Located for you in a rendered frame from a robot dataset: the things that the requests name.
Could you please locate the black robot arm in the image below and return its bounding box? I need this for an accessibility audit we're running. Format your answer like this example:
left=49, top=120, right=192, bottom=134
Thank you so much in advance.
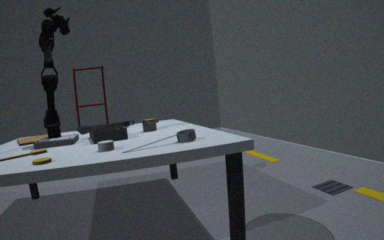
left=39, top=14, right=66, bottom=139

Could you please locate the wooden cutting board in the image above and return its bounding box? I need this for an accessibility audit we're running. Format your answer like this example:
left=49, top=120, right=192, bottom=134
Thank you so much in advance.
left=17, top=134, right=48, bottom=146

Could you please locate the grey saucepan with long handle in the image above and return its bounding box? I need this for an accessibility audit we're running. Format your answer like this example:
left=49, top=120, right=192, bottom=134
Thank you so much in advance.
left=122, top=129, right=196, bottom=153

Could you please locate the wooden spatula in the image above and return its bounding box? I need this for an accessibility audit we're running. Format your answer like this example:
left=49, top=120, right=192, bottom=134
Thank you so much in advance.
left=0, top=149, right=47, bottom=161

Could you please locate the olive yellow flat disc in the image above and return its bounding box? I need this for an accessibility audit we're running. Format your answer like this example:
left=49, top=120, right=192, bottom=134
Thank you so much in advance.
left=32, top=157, right=52, bottom=166

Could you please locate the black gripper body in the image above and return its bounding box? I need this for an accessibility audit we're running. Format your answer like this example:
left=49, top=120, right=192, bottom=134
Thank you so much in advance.
left=43, top=7, right=70, bottom=35

